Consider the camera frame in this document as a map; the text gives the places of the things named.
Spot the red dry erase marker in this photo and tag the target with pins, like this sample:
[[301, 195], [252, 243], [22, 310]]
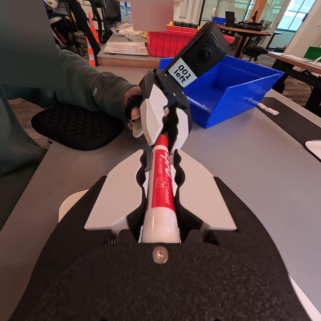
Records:
[[160, 215]]

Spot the person's left hand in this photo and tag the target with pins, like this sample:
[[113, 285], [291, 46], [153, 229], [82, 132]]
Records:
[[135, 114]]

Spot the red plastic bin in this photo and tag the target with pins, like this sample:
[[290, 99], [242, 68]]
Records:
[[168, 42]]

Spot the small white plastic object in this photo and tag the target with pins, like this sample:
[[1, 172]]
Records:
[[262, 105], [272, 111]]

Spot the pile of clear plastic bags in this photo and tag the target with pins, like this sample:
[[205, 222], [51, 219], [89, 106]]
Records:
[[130, 32]]

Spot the black laptop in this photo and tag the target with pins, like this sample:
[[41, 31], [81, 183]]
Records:
[[229, 18]]

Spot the white stand with base plate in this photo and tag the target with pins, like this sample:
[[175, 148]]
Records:
[[314, 149]]

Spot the orange traffic cone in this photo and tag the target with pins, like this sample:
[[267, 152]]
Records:
[[90, 52], [94, 30]]

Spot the black bag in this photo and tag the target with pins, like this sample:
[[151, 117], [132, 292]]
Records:
[[249, 26]]

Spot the white whiteboard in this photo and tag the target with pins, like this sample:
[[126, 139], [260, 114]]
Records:
[[72, 203]]

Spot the black office chair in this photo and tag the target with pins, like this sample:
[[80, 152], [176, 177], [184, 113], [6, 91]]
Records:
[[254, 50]]

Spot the red marker cap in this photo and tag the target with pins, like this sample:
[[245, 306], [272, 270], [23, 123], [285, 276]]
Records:
[[162, 143]]

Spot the small blue container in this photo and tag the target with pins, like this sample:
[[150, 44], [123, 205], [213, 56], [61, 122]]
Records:
[[218, 20]]

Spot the green plastic bin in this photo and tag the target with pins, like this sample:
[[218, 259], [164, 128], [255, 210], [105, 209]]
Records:
[[312, 53]]

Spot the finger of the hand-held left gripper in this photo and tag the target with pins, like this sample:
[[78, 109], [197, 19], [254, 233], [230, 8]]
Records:
[[184, 128], [154, 115]]

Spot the wooden background desk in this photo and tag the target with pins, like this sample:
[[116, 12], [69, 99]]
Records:
[[125, 60], [240, 29], [291, 59]]

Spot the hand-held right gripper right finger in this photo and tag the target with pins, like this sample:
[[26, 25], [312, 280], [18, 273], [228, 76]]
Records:
[[205, 200]]

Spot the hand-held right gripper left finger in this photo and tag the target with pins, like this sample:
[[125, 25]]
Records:
[[112, 200]]

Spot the blue plastic bin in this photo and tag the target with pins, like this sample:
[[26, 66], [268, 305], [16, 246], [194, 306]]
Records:
[[238, 82]]

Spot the white paper sheets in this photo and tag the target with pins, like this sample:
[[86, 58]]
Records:
[[125, 48]]

